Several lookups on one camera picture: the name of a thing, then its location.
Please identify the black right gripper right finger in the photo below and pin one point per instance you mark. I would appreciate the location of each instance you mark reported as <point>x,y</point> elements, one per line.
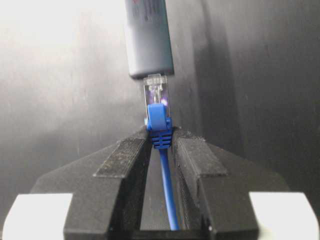
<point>213,187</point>

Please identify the grey USB hub with cable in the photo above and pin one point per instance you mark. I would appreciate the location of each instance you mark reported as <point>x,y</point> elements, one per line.
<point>147,38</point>

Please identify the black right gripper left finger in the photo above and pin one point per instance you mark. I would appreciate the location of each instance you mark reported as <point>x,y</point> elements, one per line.
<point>107,187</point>

